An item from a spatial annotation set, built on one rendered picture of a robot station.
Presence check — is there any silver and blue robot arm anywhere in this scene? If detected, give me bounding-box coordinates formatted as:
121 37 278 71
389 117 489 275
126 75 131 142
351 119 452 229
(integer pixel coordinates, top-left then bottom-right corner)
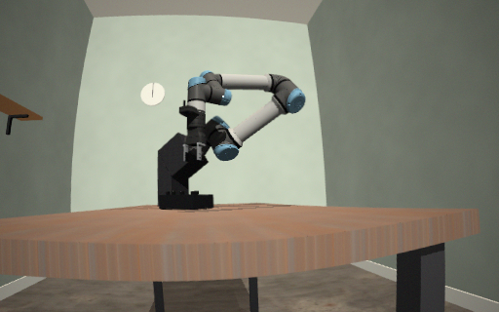
187 70 306 161

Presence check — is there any black lighting desk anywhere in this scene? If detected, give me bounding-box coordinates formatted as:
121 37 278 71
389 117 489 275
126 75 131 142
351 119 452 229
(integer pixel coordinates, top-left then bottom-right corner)
159 191 213 210

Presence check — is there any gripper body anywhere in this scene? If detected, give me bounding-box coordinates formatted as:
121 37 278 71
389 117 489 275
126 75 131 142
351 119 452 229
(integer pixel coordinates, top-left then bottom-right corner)
179 100 207 147

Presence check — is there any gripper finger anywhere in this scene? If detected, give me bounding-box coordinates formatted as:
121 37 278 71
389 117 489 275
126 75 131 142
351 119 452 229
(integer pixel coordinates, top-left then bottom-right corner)
183 144 192 162
197 142 206 161

